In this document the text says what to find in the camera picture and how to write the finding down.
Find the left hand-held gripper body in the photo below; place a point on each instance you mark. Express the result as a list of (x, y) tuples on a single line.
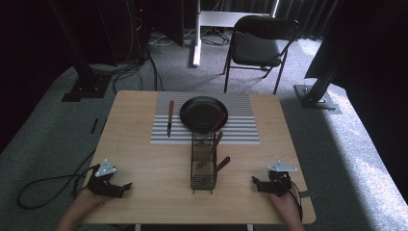
[(102, 180)]

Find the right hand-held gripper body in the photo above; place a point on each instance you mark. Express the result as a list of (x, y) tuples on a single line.
[(279, 180)]

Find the person's right hand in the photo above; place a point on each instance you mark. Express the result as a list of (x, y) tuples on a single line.
[(285, 202)]

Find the person's left hand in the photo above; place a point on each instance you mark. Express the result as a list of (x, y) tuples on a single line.
[(87, 200)]

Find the grey striped placemat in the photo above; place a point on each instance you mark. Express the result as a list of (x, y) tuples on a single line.
[(243, 128)]

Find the black round plate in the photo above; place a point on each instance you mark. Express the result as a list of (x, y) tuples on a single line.
[(203, 113)]

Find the black metal stand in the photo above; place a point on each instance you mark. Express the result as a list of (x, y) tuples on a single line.
[(317, 89), (84, 73)]

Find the black folding chair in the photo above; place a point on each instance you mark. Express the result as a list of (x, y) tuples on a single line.
[(260, 45)]

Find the white desk leg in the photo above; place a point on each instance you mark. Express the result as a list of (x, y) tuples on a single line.
[(197, 35)]

